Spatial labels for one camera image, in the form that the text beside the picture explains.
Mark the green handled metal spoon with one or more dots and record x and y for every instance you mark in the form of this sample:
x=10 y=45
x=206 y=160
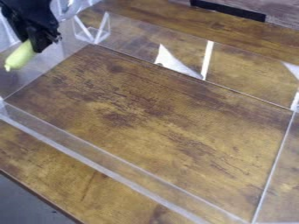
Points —
x=19 y=57

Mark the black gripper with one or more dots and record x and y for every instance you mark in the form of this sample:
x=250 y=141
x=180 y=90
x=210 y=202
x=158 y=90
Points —
x=32 y=21

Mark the clear acrylic enclosure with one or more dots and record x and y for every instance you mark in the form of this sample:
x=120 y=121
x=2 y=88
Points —
x=158 y=117

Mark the black bar on table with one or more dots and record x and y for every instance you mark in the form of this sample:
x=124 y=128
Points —
x=249 y=14

